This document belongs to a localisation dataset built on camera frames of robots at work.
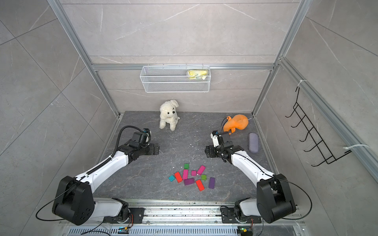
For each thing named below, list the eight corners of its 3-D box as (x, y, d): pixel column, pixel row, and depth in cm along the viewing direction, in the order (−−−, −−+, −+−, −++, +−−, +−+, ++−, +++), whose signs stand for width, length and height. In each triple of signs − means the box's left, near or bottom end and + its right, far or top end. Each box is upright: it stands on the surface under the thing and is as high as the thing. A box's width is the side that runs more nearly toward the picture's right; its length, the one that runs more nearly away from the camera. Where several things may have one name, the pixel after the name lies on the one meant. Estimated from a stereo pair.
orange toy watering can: (227, 135, 108) (229, 129, 101) (219, 124, 115) (221, 117, 108) (247, 128, 112) (250, 121, 106) (238, 117, 119) (241, 110, 113)
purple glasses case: (248, 151, 100) (250, 149, 97) (248, 134, 109) (249, 132, 107) (257, 153, 99) (259, 151, 96) (256, 135, 108) (258, 133, 106)
